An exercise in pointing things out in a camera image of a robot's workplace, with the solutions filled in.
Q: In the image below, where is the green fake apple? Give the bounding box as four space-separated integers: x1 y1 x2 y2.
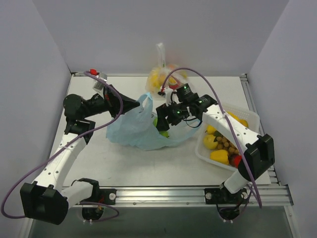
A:
153 117 169 138

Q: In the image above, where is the light blue plastic bag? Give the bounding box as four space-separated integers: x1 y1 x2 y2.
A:
106 93 199 151

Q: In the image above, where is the brown fake longan bunch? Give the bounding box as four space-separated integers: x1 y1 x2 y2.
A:
215 131 240 155

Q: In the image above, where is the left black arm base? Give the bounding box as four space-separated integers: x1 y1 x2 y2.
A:
79 188 120 224

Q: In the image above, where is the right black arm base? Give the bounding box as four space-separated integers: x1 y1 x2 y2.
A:
204 186 249 223

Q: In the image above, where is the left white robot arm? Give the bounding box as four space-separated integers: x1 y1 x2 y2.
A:
20 87 140 225

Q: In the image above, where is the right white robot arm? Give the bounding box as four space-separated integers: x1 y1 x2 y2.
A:
156 84 275 203

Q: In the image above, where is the clear tied bag of fruits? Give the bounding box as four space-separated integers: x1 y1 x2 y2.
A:
145 43 189 100

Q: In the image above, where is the yellow fake bell pepper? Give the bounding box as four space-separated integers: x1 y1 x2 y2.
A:
210 149 229 165

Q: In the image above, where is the red fake bell pepper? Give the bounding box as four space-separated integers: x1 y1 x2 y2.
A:
229 154 242 168

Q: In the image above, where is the white plastic basket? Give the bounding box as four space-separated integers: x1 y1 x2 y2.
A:
195 104 260 171

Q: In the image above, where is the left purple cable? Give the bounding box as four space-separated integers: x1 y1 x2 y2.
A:
0 70 124 219

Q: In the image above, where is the purple cable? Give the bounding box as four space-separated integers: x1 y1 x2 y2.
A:
0 70 124 219
160 67 263 209

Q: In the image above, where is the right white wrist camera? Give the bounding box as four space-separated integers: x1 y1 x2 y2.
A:
158 86 176 106

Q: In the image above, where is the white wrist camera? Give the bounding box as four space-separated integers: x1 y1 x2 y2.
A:
158 86 176 106
89 68 109 93

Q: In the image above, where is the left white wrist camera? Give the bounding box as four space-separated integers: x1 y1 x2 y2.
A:
89 68 109 93

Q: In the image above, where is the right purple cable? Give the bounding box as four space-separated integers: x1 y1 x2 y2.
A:
160 67 263 209

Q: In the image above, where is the aluminium front rail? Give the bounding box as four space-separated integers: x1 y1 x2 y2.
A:
64 187 294 208

